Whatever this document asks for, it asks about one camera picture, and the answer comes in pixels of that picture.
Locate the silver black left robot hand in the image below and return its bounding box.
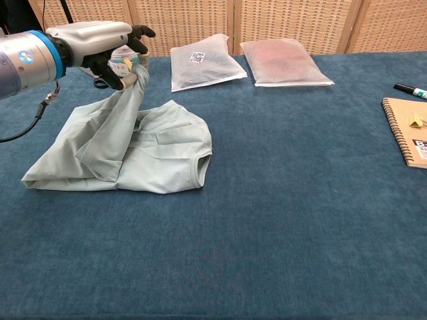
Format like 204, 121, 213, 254
45, 20, 157, 91

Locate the person in black clothes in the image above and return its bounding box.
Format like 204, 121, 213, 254
0, 0, 37, 34

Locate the black tripod stand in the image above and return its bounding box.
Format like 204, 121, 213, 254
59, 0, 75, 24

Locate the kraft spiral notebook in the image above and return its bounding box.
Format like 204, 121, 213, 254
381, 97, 427, 170

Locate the woven rattan folding screen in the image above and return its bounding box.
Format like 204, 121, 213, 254
28, 0, 427, 59

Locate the black white marker pen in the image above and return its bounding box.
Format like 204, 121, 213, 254
393, 82, 427, 100

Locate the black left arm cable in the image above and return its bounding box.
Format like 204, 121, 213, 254
0, 81, 61, 144

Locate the frosted bag with red garment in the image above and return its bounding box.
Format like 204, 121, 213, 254
240, 38, 336, 88

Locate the clear plastic clip jar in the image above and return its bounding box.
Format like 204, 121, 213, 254
108, 46, 141, 76

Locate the frosted bag with dark garment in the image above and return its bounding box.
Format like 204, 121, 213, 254
169, 33, 248, 93

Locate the gold binder clip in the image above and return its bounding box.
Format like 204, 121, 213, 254
408, 112, 427, 129

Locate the light green t-shirt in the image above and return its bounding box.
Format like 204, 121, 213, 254
21, 63, 214, 195

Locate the teal blue table mat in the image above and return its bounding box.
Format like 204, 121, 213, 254
0, 51, 427, 320

